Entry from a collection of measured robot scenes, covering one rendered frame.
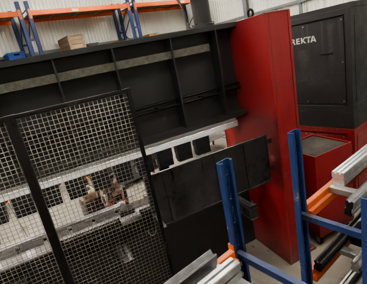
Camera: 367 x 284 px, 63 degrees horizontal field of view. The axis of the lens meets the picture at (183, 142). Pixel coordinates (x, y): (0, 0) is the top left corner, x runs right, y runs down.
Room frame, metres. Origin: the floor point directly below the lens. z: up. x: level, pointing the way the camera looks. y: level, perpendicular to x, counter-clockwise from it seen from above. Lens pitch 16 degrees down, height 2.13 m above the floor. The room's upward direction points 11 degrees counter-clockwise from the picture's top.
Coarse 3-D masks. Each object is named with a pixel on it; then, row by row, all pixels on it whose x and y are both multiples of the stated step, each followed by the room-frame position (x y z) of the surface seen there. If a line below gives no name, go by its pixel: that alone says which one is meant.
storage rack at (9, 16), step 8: (16, 8) 7.33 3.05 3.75; (0, 16) 7.13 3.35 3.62; (8, 16) 7.22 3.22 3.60; (16, 16) 7.32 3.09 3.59; (0, 24) 7.93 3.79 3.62; (8, 24) 8.04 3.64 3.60; (24, 24) 7.36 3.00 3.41; (16, 32) 8.09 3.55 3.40; (24, 32) 7.33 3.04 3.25; (32, 48) 7.37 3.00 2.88
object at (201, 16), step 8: (176, 0) 2.61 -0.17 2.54; (192, 0) 2.69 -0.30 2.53; (200, 0) 2.65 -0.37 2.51; (192, 8) 2.71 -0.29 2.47; (200, 8) 2.66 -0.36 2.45; (208, 8) 2.68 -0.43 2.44; (200, 16) 2.66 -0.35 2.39; (208, 16) 2.67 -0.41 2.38; (200, 24) 2.64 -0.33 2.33; (208, 24) 2.64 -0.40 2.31
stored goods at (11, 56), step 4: (12, 52) 7.37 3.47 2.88; (16, 52) 7.42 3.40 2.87; (20, 52) 7.46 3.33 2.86; (24, 52) 7.53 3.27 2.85; (4, 56) 7.66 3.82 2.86; (8, 56) 7.31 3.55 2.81; (12, 56) 7.37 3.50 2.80; (16, 56) 7.42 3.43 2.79; (20, 56) 7.46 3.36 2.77; (24, 56) 7.51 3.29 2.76
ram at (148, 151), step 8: (216, 128) 2.78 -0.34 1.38; (224, 128) 2.82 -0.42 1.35; (192, 136) 2.68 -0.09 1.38; (200, 136) 2.72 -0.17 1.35; (168, 144) 2.59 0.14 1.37; (176, 144) 2.62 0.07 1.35; (152, 152) 2.53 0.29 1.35; (120, 160) 2.42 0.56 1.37; (128, 160) 2.44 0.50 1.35; (96, 168) 2.34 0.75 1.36; (64, 176) 2.25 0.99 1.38; (72, 176) 2.27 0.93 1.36; (40, 184) 2.18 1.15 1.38; (0, 200) 2.07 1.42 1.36
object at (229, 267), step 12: (192, 264) 0.80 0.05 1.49; (204, 264) 0.80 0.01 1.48; (216, 264) 0.84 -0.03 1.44; (228, 264) 0.81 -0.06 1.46; (180, 276) 0.77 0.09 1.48; (192, 276) 0.77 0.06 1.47; (204, 276) 0.81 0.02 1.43; (216, 276) 0.76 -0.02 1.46; (228, 276) 0.77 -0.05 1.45; (240, 276) 0.80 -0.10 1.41
